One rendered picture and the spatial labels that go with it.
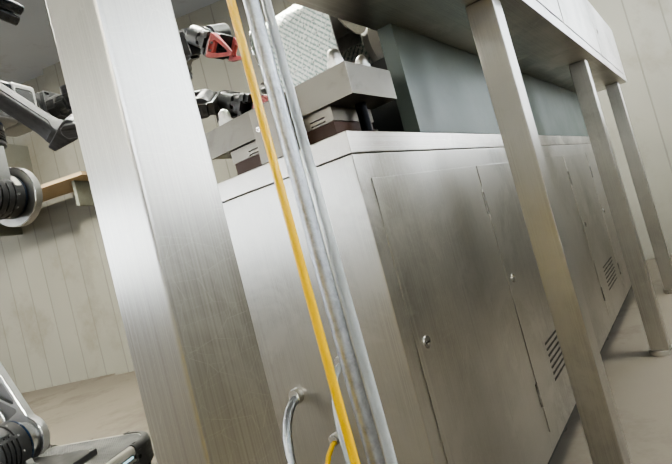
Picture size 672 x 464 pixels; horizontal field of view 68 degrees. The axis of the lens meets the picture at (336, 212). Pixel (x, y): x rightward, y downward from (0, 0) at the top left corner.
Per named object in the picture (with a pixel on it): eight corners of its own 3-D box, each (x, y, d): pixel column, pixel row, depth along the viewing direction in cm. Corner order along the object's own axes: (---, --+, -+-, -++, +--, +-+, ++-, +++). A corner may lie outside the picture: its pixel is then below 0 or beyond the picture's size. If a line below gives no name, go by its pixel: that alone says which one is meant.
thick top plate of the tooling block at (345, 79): (261, 157, 124) (255, 134, 124) (397, 98, 100) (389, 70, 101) (210, 159, 111) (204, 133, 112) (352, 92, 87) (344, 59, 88)
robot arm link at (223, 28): (184, 62, 152) (173, 34, 150) (215, 56, 160) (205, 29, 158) (204, 50, 144) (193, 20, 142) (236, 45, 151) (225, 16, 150)
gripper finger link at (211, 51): (222, 64, 134) (200, 54, 139) (242, 67, 140) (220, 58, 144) (228, 39, 132) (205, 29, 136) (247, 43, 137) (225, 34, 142)
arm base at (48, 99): (65, 126, 188) (58, 96, 188) (82, 120, 186) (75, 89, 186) (46, 123, 179) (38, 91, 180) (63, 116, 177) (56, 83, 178)
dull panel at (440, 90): (590, 138, 286) (578, 98, 287) (597, 136, 284) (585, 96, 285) (405, 137, 106) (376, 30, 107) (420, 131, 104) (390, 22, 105)
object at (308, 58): (279, 136, 125) (261, 66, 126) (353, 103, 111) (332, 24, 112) (278, 136, 125) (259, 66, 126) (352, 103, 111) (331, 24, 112)
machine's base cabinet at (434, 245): (528, 304, 318) (492, 174, 322) (643, 290, 280) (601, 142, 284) (230, 591, 116) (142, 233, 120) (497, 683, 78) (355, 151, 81)
